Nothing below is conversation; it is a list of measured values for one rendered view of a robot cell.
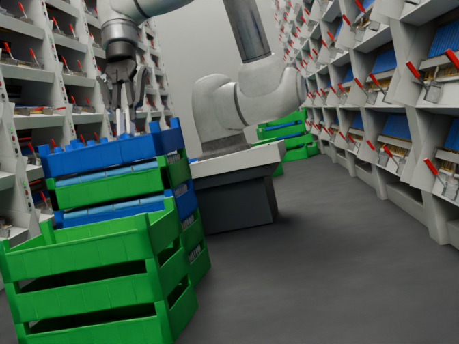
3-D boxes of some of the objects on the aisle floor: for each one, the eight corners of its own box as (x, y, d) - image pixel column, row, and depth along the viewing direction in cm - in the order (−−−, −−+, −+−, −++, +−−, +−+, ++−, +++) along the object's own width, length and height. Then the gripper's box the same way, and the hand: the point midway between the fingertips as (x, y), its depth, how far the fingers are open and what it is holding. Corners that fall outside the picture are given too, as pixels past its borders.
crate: (211, 265, 171) (205, 236, 170) (193, 289, 151) (186, 256, 150) (106, 283, 177) (99, 255, 176) (75, 308, 157) (67, 276, 156)
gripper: (153, 49, 164) (160, 136, 156) (100, 62, 167) (104, 148, 159) (142, 35, 157) (149, 125, 149) (87, 48, 160) (90, 137, 152)
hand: (125, 123), depth 155 cm, fingers closed, pressing on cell
